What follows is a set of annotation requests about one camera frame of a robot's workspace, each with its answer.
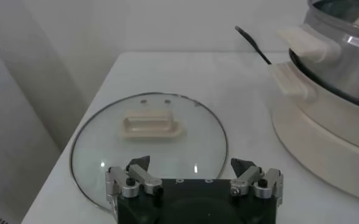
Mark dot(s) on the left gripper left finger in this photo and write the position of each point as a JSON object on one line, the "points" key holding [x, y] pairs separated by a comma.
{"points": [[142, 179]]}

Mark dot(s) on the perforated steel steamer basket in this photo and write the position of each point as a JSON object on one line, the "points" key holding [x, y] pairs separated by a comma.
{"points": [[343, 61]]}

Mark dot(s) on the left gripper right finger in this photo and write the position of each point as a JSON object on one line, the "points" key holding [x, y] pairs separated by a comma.
{"points": [[246, 179]]}

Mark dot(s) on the cream electric cooker base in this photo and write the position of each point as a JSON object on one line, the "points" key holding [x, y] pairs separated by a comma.
{"points": [[319, 137]]}

